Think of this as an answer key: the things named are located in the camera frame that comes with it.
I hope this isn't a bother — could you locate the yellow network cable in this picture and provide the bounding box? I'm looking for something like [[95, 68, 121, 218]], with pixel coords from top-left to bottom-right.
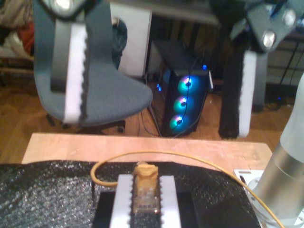
[[90, 151, 285, 228]]

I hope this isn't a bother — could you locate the grey office chair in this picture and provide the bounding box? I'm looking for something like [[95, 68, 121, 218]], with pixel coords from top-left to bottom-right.
[[32, 0, 154, 135]]

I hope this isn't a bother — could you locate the black computer tower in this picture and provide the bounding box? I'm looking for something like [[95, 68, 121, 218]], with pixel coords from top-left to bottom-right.
[[152, 39, 213, 138]]

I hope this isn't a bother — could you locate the white desk panel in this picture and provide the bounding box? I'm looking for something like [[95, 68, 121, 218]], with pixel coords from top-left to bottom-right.
[[110, 9, 152, 80]]

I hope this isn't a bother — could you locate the pile of clothes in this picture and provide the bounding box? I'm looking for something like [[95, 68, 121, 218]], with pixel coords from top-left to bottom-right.
[[0, 0, 36, 63]]

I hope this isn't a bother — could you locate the black bubble wrap mat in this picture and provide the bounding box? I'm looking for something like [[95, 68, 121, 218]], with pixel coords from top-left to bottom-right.
[[0, 160, 259, 228]]

